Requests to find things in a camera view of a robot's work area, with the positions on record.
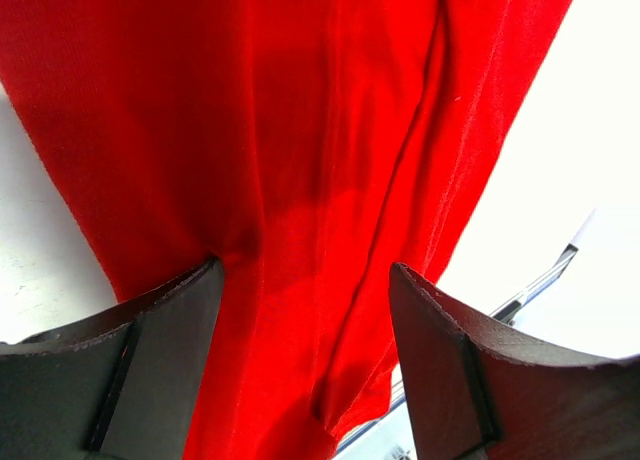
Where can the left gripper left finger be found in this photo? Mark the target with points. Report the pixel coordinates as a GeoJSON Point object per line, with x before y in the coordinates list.
{"type": "Point", "coordinates": [121, 384]}

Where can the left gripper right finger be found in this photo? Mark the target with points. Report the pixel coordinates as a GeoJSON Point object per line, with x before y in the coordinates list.
{"type": "Point", "coordinates": [479, 389]}

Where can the red t-shirt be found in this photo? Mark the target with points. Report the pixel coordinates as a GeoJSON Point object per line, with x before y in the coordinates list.
{"type": "Point", "coordinates": [307, 144]}

